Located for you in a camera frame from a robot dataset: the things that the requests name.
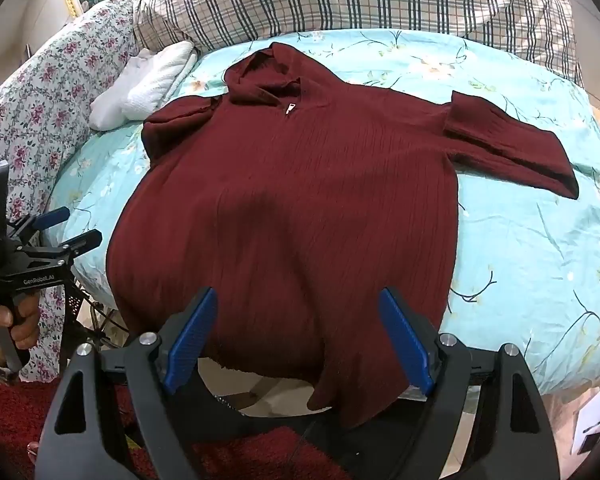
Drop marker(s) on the dark red fluffy rug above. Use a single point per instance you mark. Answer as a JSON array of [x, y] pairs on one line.
[[130, 440]]

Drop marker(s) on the white paper sheet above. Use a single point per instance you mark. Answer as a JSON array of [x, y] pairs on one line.
[[596, 420]]

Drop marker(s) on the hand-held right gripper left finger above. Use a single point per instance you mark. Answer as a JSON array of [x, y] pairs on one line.
[[189, 341]]

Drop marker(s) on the black metal stand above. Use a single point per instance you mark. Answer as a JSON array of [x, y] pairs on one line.
[[85, 315]]

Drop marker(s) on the pink floral blanket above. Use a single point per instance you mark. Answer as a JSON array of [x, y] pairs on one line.
[[45, 130]]

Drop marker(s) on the light blue floral bed sheet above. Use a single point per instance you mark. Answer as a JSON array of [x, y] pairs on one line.
[[520, 240]]

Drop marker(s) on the white folded towel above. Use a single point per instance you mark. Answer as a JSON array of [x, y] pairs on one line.
[[140, 85]]

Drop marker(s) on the person's left hand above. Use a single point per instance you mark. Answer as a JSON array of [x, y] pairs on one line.
[[11, 318]]

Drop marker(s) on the dark red hooded sweater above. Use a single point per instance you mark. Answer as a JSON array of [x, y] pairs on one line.
[[300, 210]]

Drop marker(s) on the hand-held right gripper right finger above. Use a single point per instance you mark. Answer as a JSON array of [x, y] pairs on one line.
[[403, 340]]

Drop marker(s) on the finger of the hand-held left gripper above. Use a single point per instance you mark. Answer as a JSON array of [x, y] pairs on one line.
[[83, 240], [53, 217]]

